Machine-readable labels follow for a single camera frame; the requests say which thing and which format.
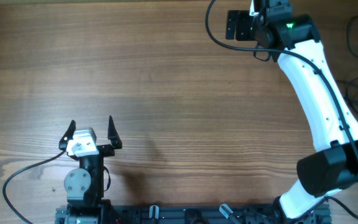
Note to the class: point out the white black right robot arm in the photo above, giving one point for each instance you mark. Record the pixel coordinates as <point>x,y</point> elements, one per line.
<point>295,44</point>

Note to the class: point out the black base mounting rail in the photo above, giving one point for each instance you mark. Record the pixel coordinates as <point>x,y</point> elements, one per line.
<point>249,214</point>

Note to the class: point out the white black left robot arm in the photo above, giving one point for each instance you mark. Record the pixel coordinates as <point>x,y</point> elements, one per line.
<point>85,185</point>

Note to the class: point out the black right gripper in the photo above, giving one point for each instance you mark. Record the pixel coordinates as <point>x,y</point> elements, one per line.
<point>232,25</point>

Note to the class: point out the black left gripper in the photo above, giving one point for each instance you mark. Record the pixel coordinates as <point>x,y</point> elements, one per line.
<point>107,150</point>

